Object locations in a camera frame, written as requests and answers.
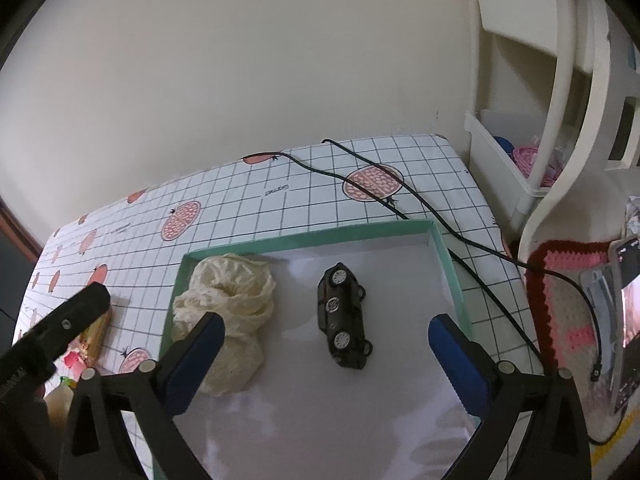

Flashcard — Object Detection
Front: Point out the cream lace scrunchie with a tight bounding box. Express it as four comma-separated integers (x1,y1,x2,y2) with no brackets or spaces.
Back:
171,254,276,396

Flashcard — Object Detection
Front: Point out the grey phone stand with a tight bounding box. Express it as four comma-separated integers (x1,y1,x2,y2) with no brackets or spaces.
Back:
580,263,617,388

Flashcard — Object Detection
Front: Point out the black toy car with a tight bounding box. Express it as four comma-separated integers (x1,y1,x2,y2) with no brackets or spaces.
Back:
317,262,373,370

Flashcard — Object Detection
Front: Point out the dark wooden cabinet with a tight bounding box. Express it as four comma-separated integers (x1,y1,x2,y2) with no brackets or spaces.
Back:
0,202,42,351

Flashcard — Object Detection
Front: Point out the pink item in shelf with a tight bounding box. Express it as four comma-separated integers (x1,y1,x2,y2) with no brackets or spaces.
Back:
513,145,566,189

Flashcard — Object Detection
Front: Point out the yellow rice cracker packet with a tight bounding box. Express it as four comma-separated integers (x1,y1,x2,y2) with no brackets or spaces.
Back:
74,308,112,364

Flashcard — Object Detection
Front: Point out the white paper flower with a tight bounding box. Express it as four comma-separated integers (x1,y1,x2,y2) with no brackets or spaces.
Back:
624,196,640,237

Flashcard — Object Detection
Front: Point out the smartphone on stand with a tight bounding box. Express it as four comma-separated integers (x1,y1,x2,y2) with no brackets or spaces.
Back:
608,236,639,412

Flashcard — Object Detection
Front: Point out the pomegranate grid tablecloth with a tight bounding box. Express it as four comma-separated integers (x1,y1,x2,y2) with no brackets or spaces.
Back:
12,133,547,480

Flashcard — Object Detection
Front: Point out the crocheted pink red mat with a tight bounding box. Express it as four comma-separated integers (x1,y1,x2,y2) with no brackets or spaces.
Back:
522,238,640,480

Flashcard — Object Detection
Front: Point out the blue item in shelf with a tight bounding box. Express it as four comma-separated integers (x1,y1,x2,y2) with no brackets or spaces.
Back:
494,136,514,157

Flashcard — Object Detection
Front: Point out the white shelf unit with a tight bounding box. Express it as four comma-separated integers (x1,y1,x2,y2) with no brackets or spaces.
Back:
465,0,639,259

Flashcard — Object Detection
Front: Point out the mint green shallow box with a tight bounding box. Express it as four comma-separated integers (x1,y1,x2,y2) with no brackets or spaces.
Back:
176,220,474,479

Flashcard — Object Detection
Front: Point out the pink hair roller clip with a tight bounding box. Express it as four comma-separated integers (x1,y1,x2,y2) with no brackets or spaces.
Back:
62,350,87,380

